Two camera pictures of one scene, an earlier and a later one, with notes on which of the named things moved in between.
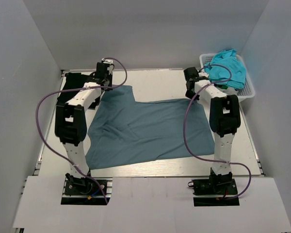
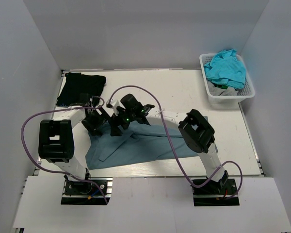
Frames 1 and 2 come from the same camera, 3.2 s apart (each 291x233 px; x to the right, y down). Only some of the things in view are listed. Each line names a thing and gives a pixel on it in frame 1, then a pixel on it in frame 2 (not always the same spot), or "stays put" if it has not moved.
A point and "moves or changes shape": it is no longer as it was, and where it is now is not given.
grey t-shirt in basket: [229, 91] stays put
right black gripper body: [190, 93] to [121, 116]
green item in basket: [223, 86] stays put
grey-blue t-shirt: [123, 131] moves or changes shape
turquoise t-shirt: [226, 69] stays put
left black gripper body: [109, 78] to [96, 119]
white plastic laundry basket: [248, 90] stays put
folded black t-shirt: [72, 81] stays put
